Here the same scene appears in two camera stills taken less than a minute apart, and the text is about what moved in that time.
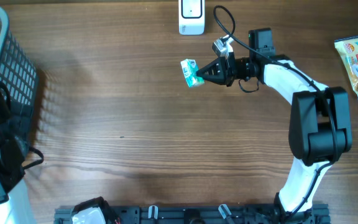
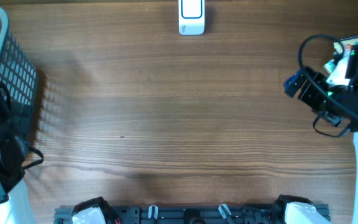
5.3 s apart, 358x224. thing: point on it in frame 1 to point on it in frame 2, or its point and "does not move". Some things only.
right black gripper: (226, 70) to (307, 95)
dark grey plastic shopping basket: (2, 59) does not move
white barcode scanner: (191, 17) does not move
